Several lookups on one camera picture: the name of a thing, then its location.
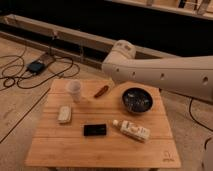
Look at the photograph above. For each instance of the black bowl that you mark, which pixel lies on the black bowl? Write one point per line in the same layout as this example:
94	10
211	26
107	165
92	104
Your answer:
137	100

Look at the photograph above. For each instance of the translucent plastic cup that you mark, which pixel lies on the translucent plastic cup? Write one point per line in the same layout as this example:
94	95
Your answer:
74	89

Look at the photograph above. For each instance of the blue power adapter box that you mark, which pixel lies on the blue power adapter box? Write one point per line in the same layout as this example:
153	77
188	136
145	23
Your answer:
36	67

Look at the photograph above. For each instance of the black rectangular block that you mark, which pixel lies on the black rectangular block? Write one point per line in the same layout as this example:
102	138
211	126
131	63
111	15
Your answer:
95	130

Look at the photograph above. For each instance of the wooden folding table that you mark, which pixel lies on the wooden folding table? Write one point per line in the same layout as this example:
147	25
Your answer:
82	135

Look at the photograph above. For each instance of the white sponge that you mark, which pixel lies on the white sponge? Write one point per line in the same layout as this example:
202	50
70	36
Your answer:
64	114

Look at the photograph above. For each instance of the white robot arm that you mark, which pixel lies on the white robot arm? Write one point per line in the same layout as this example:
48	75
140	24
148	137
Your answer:
191	76

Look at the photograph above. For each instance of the white labelled bottle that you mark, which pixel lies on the white labelled bottle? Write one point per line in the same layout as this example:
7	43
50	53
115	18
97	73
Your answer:
132	130

